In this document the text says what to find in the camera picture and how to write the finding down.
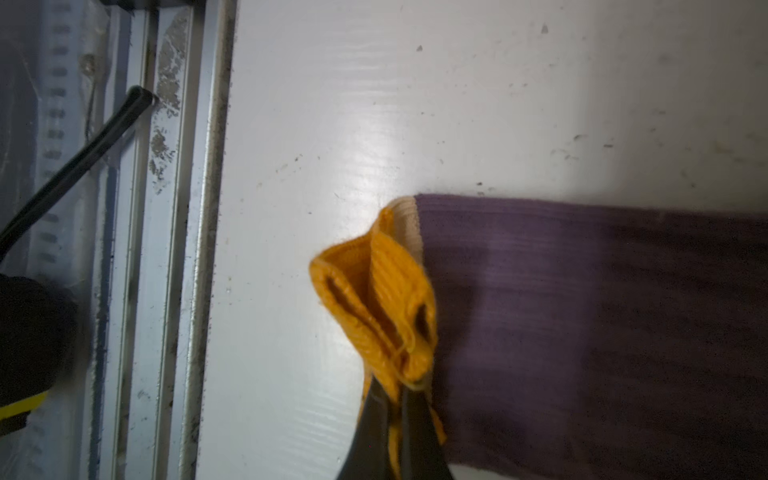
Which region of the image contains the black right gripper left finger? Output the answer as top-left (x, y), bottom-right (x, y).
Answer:
top-left (336, 377), bottom-right (393, 480)

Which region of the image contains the black cable on rail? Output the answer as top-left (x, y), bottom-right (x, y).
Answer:
top-left (0, 85), bottom-right (158, 259)

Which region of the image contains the yellow black tape measure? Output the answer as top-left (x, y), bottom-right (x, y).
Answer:
top-left (1, 275), bottom-right (77, 436)

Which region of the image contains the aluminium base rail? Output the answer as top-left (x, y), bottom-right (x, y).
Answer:
top-left (1, 1), bottom-right (236, 479)

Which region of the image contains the purple sock yellow cuff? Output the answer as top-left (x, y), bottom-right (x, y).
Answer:
top-left (309, 194), bottom-right (767, 479)

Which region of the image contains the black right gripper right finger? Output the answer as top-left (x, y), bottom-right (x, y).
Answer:
top-left (400, 389), bottom-right (454, 480)

